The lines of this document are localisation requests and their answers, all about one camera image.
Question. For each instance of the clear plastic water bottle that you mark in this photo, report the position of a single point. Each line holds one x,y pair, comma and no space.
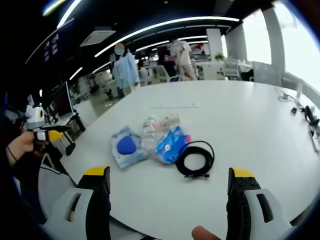
148,135

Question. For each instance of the blue mouse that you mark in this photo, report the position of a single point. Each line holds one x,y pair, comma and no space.
127,146

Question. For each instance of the grey mesh chair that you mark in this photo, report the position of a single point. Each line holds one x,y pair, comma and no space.
266,73

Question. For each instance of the computer monitor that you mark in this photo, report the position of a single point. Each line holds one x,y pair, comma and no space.
63,100

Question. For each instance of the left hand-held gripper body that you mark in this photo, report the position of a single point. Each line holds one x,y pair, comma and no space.
33,116

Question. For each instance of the white paper cup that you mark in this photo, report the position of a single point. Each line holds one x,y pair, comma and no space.
170,120

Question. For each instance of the ceiling air conditioner unit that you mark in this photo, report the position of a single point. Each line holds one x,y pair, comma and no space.
97,37

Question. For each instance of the person's left hand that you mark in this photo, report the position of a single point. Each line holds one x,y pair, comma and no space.
22,143

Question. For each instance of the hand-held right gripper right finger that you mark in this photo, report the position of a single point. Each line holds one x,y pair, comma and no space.
237,215

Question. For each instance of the blue tissue pack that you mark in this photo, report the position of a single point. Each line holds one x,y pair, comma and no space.
170,145

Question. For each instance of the green potted plant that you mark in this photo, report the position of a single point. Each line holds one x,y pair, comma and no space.
220,57

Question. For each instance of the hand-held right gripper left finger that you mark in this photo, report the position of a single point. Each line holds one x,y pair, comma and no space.
97,215

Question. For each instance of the person's right hand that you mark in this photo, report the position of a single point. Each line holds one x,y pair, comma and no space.
203,233

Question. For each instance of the white tabletop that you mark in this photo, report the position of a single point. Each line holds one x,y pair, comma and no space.
225,120

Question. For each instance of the grey office chair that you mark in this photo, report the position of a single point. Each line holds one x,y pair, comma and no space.
53,185

